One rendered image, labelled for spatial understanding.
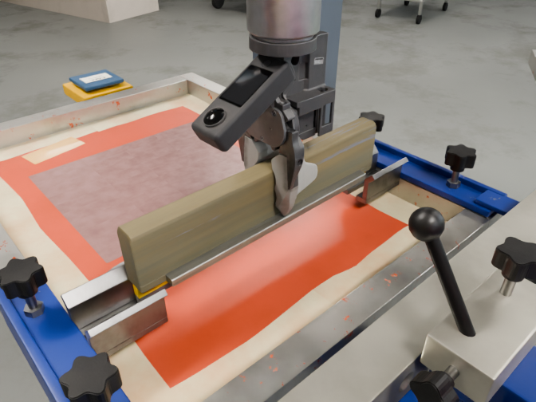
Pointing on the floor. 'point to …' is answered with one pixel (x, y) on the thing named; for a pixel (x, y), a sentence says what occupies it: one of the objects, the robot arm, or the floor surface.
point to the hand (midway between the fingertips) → (268, 200)
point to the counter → (94, 8)
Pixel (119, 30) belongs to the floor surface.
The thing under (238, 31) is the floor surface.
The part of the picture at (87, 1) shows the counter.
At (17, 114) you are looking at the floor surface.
